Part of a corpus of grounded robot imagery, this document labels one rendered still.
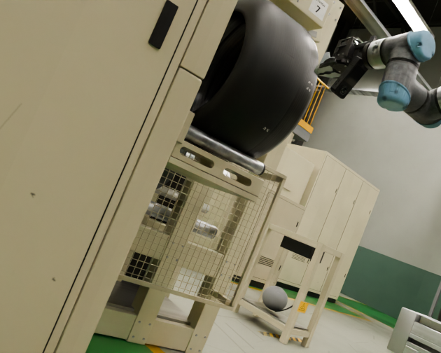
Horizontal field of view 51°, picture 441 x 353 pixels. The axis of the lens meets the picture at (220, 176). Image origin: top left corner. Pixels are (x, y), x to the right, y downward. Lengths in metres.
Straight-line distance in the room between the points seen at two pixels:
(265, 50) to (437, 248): 11.58
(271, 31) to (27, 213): 1.00
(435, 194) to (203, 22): 12.54
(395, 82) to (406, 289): 11.80
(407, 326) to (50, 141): 0.76
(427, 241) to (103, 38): 12.42
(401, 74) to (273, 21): 0.49
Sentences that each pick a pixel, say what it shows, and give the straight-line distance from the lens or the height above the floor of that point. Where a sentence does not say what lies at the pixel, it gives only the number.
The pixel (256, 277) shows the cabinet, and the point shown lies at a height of 0.13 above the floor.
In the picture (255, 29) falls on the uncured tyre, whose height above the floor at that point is 1.27.
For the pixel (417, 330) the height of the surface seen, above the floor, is 0.64.
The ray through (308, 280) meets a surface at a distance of 3.63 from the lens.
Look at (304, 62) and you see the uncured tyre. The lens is 1.54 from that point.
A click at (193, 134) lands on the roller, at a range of 1.43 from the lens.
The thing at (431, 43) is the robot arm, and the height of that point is 1.27.
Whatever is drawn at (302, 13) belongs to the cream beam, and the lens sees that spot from 2.15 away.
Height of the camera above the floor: 0.70
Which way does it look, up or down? 4 degrees up
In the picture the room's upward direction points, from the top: 23 degrees clockwise
